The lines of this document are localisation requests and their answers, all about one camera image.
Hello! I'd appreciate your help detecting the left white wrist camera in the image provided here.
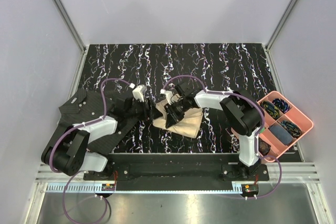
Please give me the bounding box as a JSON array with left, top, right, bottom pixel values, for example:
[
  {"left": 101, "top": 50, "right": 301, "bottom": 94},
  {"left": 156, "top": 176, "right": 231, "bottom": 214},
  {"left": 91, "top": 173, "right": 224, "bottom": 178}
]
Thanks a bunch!
[{"left": 129, "top": 83, "right": 147, "bottom": 102}]

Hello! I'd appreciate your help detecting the pink divided tray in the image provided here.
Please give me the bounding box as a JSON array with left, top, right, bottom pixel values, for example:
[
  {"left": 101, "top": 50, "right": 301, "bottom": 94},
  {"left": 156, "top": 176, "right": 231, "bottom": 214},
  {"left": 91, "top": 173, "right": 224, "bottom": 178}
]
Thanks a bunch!
[{"left": 258, "top": 91, "right": 314, "bottom": 162}]

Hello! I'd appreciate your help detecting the blue patterned sock roll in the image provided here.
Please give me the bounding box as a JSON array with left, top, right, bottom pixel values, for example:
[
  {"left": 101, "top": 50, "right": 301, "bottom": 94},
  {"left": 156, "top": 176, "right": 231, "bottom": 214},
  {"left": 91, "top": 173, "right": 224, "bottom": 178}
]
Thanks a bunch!
[{"left": 272, "top": 98, "right": 291, "bottom": 114}]

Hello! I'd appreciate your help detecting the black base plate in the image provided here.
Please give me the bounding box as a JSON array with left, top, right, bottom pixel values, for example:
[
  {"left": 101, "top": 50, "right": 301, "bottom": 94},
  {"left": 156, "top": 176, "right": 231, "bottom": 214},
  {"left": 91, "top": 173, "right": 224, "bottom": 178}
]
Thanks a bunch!
[{"left": 83, "top": 153, "right": 269, "bottom": 193}]

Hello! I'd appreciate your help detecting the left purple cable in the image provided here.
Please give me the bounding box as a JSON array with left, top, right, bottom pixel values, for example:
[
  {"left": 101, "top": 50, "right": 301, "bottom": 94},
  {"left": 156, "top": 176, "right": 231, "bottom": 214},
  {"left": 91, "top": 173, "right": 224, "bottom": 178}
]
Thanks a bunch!
[{"left": 49, "top": 78, "right": 134, "bottom": 222}]

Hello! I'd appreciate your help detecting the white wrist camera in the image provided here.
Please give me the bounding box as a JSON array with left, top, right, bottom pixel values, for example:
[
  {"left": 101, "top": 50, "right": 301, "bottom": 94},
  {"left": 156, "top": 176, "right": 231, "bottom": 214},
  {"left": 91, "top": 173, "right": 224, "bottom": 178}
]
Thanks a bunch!
[
  {"left": 129, "top": 83, "right": 147, "bottom": 102},
  {"left": 160, "top": 89, "right": 173, "bottom": 104}
]

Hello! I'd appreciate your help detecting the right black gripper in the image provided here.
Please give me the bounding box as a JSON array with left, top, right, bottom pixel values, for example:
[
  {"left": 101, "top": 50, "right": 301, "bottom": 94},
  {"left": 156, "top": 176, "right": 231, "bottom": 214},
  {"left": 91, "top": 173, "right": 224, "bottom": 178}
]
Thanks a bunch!
[{"left": 164, "top": 98, "right": 190, "bottom": 129}]

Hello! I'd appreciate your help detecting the purple cable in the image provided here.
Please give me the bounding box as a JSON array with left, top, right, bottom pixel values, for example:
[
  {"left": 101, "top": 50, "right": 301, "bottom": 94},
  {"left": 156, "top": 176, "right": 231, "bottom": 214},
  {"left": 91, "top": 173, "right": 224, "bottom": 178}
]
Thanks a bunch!
[
  {"left": 49, "top": 78, "right": 134, "bottom": 222},
  {"left": 161, "top": 74, "right": 283, "bottom": 200}
]

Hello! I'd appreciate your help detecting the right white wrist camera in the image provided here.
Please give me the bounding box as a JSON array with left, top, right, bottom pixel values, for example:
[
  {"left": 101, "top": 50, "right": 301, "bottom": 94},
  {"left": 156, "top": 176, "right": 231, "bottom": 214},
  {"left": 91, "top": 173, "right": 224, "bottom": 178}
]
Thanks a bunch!
[{"left": 160, "top": 89, "right": 173, "bottom": 104}]

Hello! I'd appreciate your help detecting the brown patterned sock roll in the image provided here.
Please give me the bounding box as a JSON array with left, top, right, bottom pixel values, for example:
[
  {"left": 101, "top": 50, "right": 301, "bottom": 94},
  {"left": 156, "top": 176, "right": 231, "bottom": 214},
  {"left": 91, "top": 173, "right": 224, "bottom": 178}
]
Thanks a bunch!
[{"left": 259, "top": 140, "right": 271, "bottom": 156}]

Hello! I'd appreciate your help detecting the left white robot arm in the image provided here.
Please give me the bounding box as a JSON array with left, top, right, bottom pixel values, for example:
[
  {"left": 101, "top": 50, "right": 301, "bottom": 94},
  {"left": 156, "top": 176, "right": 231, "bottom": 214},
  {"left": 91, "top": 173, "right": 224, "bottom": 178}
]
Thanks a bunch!
[{"left": 41, "top": 95, "right": 163, "bottom": 180}]

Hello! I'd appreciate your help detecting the grey rolled sock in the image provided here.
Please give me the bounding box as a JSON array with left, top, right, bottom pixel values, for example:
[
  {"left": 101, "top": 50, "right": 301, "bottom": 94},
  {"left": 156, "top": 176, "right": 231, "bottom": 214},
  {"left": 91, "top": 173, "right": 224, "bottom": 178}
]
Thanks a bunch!
[{"left": 269, "top": 124, "right": 292, "bottom": 145}]

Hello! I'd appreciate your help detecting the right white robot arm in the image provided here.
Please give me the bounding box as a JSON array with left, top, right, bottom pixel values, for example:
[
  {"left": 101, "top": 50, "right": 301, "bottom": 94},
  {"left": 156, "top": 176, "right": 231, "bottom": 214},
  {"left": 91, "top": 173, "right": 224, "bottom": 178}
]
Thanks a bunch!
[{"left": 161, "top": 84, "right": 265, "bottom": 180}]

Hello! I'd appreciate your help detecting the yellow patterned sock roll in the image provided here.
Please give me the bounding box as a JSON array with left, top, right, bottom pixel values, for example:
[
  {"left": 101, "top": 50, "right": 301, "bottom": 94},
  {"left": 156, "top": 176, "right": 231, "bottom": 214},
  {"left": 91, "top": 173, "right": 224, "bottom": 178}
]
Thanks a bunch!
[{"left": 260, "top": 100, "right": 280, "bottom": 120}]

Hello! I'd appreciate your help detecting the slotted cable duct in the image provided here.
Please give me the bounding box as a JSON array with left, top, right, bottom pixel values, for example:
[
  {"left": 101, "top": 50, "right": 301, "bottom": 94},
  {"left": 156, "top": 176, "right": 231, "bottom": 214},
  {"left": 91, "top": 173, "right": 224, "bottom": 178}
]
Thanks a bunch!
[{"left": 46, "top": 183, "right": 116, "bottom": 194}]

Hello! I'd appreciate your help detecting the beige cloth napkin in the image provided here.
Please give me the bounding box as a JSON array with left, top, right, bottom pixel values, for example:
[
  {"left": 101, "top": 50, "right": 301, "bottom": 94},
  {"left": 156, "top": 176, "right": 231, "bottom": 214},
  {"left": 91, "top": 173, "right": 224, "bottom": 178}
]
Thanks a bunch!
[{"left": 153, "top": 100, "right": 203, "bottom": 138}]

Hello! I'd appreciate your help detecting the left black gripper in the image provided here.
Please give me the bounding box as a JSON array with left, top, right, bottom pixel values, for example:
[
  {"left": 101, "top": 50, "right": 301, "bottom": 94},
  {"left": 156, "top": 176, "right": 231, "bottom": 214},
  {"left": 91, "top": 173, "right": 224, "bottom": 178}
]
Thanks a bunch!
[{"left": 125, "top": 98, "right": 162, "bottom": 121}]

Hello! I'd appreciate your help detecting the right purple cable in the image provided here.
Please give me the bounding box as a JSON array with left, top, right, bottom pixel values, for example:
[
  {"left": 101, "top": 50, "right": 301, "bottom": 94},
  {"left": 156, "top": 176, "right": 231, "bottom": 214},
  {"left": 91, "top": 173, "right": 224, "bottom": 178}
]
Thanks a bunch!
[{"left": 161, "top": 74, "right": 283, "bottom": 200}]

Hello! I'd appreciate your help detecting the teal patterned sock roll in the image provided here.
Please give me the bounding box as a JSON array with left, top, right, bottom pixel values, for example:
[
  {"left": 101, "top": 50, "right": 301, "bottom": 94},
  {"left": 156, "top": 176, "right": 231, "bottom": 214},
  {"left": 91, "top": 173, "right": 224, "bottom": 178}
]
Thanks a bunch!
[{"left": 279, "top": 120, "right": 302, "bottom": 138}]

